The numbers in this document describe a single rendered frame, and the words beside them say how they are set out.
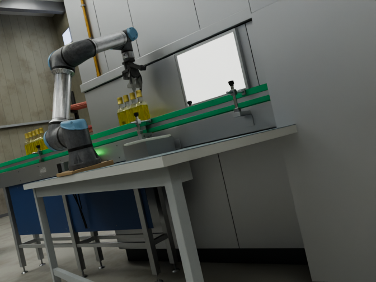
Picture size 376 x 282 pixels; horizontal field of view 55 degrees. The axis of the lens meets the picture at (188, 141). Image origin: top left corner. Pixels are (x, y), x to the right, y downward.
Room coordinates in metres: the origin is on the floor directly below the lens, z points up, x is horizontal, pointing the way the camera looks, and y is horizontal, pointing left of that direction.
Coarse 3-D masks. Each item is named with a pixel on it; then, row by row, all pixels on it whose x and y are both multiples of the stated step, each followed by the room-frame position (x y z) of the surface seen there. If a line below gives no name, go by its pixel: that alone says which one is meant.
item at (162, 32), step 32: (64, 0) 2.75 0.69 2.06; (96, 0) 2.55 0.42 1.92; (128, 0) 2.37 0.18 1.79; (160, 0) 2.22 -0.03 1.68; (192, 0) 2.08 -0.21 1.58; (224, 0) 1.96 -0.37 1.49; (96, 32) 2.59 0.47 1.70; (160, 32) 2.25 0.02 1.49; (192, 32) 2.11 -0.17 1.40; (256, 64) 1.90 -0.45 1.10; (96, 96) 2.68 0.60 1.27; (96, 128) 2.73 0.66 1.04
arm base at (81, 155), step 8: (88, 144) 1.67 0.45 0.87; (72, 152) 1.64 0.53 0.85; (80, 152) 1.64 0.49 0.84; (88, 152) 1.65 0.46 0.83; (72, 160) 1.64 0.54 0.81; (80, 160) 1.63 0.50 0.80; (88, 160) 1.64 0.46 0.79; (96, 160) 1.67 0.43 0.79; (72, 168) 1.64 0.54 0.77; (80, 168) 1.63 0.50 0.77
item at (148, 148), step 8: (136, 144) 1.82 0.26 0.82; (144, 144) 1.79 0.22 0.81; (152, 144) 1.82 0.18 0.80; (160, 144) 1.87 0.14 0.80; (168, 144) 1.92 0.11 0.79; (176, 144) 2.02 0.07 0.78; (128, 152) 1.87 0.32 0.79; (136, 152) 1.83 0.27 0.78; (144, 152) 1.80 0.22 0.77; (152, 152) 1.81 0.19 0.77; (160, 152) 1.86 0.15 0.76; (128, 160) 1.87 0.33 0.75
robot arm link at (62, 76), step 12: (60, 48) 1.80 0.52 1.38; (48, 60) 1.85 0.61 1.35; (60, 60) 1.80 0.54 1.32; (60, 72) 1.80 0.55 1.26; (72, 72) 1.84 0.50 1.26; (60, 84) 1.79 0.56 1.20; (60, 96) 1.78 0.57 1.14; (60, 108) 1.77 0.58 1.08; (60, 120) 1.74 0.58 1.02; (48, 132) 1.75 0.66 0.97; (48, 144) 1.74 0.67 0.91
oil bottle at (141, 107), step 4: (136, 104) 2.21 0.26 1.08; (140, 104) 2.19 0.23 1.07; (144, 104) 2.21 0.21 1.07; (136, 108) 2.22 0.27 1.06; (140, 108) 2.19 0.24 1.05; (144, 108) 2.20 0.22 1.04; (140, 112) 2.20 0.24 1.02; (144, 112) 2.19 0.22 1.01; (148, 112) 2.22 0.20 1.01; (140, 116) 2.20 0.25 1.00; (144, 116) 2.19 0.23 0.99; (148, 116) 2.21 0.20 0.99; (140, 120) 2.21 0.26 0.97; (152, 132) 2.22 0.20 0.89
